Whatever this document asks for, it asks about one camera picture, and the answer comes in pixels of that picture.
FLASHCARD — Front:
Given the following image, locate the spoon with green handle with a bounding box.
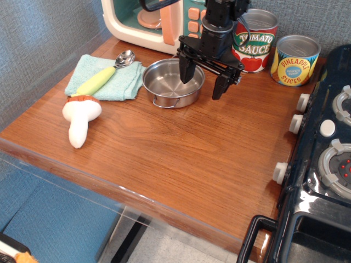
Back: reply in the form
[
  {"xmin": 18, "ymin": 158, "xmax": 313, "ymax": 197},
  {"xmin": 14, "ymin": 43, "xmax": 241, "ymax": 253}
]
[{"xmin": 71, "ymin": 50, "xmax": 135, "ymax": 97}]

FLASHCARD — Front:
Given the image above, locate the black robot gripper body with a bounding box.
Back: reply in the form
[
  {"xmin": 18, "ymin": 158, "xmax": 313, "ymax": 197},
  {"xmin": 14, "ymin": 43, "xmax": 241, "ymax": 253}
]
[{"xmin": 177, "ymin": 21, "xmax": 244, "ymax": 84}]

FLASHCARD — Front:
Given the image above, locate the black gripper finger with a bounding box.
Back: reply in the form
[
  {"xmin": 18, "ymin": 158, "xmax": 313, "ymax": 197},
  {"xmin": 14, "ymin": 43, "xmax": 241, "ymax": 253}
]
[
  {"xmin": 179, "ymin": 52, "xmax": 196, "ymax": 84},
  {"xmin": 212, "ymin": 73, "xmax": 232, "ymax": 100}
]

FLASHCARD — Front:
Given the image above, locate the light blue folded cloth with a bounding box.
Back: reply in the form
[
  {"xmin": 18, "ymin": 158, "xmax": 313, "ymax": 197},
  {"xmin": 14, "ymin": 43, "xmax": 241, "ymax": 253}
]
[{"xmin": 64, "ymin": 54, "xmax": 146, "ymax": 101}]

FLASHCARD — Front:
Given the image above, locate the orange object in corner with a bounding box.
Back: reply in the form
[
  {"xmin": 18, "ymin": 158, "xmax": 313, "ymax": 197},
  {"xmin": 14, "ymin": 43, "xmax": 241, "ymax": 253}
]
[{"xmin": 14, "ymin": 252, "xmax": 38, "ymax": 263}]

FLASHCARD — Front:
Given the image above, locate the plush white mushroom toy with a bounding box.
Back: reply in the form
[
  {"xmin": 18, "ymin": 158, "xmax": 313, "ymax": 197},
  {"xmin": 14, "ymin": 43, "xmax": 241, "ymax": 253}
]
[{"xmin": 62, "ymin": 95, "xmax": 102, "ymax": 148}]

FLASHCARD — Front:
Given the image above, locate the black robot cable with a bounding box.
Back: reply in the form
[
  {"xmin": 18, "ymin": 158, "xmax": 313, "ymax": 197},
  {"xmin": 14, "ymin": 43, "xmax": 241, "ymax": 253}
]
[{"xmin": 138, "ymin": 0, "xmax": 264, "ymax": 47}]

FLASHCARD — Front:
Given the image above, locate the teal toy microwave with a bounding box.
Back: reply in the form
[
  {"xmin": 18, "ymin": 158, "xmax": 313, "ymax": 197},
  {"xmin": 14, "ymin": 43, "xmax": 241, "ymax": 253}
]
[{"xmin": 102, "ymin": 1, "xmax": 206, "ymax": 54}]

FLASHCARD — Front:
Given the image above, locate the black toy stove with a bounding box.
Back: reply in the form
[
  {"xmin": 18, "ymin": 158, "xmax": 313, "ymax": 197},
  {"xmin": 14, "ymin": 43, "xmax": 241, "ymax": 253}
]
[{"xmin": 237, "ymin": 44, "xmax": 350, "ymax": 262}]

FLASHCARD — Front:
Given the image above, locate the tomato sauce can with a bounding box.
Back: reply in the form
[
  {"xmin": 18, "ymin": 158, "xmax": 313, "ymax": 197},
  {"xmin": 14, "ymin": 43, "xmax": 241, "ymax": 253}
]
[{"xmin": 232, "ymin": 9, "xmax": 278, "ymax": 73}]

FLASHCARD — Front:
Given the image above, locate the pineapple slices can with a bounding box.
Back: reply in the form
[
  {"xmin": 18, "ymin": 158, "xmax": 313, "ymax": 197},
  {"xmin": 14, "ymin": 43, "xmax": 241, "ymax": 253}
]
[{"xmin": 270, "ymin": 35, "xmax": 321, "ymax": 87}]

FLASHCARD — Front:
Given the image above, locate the stainless steel pan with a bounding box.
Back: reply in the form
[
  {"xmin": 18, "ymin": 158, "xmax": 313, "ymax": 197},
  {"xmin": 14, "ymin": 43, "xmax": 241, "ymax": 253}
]
[{"xmin": 142, "ymin": 58, "xmax": 205, "ymax": 109}]

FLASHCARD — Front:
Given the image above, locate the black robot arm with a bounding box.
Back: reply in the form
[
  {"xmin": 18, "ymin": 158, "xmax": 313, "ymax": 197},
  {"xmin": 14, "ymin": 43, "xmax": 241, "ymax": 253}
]
[{"xmin": 177, "ymin": 1, "xmax": 250, "ymax": 100}]

